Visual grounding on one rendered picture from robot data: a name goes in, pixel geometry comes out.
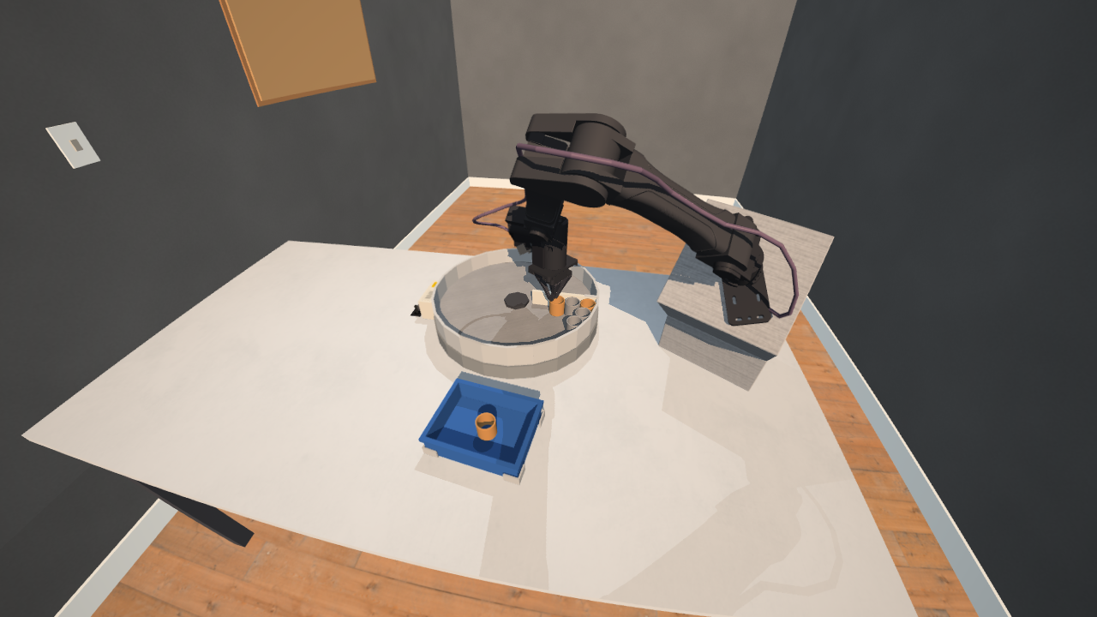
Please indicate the blue open crate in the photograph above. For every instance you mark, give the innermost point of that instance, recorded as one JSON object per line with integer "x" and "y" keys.
{"x": 454, "y": 433}

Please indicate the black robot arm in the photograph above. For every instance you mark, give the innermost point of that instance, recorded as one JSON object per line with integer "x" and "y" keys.
{"x": 735, "y": 256}

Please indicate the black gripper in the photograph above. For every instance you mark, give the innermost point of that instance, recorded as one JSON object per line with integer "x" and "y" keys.
{"x": 555, "y": 272}

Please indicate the beige round turntable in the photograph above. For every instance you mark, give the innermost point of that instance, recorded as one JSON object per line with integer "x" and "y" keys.
{"x": 511, "y": 338}

